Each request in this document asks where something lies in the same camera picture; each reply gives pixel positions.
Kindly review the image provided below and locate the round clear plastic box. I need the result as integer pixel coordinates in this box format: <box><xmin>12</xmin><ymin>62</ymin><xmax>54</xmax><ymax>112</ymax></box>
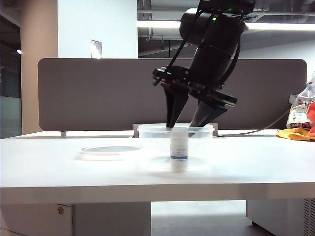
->
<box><xmin>136</xmin><ymin>123</ymin><xmax>215</xmax><ymax>177</ymax></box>

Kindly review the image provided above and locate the red cloth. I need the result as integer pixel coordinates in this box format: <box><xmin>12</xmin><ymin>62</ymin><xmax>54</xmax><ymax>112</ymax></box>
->
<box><xmin>304</xmin><ymin>101</ymin><xmax>315</xmax><ymax>137</ymax></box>

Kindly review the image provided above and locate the metal wall plate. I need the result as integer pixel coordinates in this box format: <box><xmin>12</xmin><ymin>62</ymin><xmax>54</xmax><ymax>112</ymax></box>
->
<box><xmin>90</xmin><ymin>39</ymin><xmax>102</xmax><ymax>59</ymax></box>

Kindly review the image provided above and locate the white drawer cabinet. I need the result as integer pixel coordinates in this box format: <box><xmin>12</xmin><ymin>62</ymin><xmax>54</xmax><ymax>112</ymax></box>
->
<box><xmin>0</xmin><ymin>202</ymin><xmax>151</xmax><ymax>236</ymax></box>

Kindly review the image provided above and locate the yellow orange cloth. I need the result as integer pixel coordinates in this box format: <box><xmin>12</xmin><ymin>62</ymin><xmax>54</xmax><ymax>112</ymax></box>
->
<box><xmin>275</xmin><ymin>127</ymin><xmax>315</xmax><ymax>143</ymax></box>

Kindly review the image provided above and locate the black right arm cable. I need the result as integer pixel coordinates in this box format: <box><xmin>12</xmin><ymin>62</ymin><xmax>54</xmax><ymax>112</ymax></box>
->
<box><xmin>152</xmin><ymin>7</ymin><xmax>243</xmax><ymax>88</ymax></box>

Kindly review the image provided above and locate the grey fabric desk divider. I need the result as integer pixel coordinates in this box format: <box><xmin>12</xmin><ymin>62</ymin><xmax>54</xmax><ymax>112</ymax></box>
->
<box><xmin>37</xmin><ymin>58</ymin><xmax>308</xmax><ymax>132</ymax></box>

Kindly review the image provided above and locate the printed plastic snack bag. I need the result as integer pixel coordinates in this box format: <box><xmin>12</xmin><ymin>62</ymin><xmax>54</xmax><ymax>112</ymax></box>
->
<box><xmin>285</xmin><ymin>71</ymin><xmax>315</xmax><ymax>130</ymax></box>

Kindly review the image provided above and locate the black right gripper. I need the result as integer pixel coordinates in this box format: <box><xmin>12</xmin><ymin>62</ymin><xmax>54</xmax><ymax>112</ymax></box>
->
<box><xmin>152</xmin><ymin>65</ymin><xmax>238</xmax><ymax>128</ymax></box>

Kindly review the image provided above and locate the grey power cable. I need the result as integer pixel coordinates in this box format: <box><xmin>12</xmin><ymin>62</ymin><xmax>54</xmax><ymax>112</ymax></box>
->
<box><xmin>214</xmin><ymin>109</ymin><xmax>290</xmax><ymax>137</ymax></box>

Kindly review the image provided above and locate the long white ceiling light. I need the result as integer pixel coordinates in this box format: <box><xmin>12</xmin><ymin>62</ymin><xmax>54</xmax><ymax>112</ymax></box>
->
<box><xmin>137</xmin><ymin>20</ymin><xmax>315</xmax><ymax>32</ymax></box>

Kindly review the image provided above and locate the white vented cabinet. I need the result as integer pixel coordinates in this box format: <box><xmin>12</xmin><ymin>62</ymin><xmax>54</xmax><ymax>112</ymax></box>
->
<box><xmin>245</xmin><ymin>198</ymin><xmax>315</xmax><ymax>236</ymax></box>

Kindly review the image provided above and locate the small white medicine bottle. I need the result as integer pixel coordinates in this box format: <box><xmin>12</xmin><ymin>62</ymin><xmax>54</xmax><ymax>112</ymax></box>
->
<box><xmin>169</xmin><ymin>131</ymin><xmax>190</xmax><ymax>173</ymax></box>

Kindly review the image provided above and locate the clear plastic snap lid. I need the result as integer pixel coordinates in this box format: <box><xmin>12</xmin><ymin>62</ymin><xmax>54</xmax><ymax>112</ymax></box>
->
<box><xmin>74</xmin><ymin>145</ymin><xmax>141</xmax><ymax>162</ymax></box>

